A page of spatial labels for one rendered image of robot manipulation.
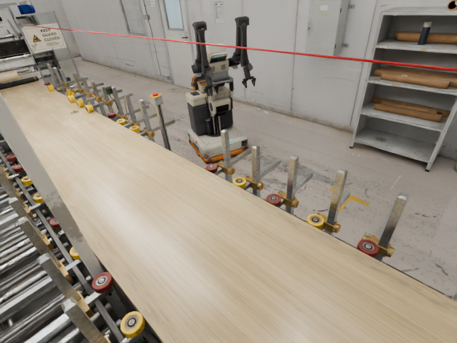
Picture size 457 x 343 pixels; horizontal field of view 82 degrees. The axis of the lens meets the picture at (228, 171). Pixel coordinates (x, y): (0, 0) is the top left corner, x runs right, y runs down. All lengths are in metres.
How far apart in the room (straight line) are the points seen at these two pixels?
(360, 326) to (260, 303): 0.34
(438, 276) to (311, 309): 1.64
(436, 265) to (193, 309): 2.03
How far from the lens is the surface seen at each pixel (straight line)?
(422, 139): 4.03
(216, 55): 2.93
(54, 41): 5.04
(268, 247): 1.24
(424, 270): 2.60
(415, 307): 1.23
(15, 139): 1.03
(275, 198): 1.46
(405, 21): 3.77
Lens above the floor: 1.87
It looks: 35 degrees down
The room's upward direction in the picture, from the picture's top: 5 degrees counter-clockwise
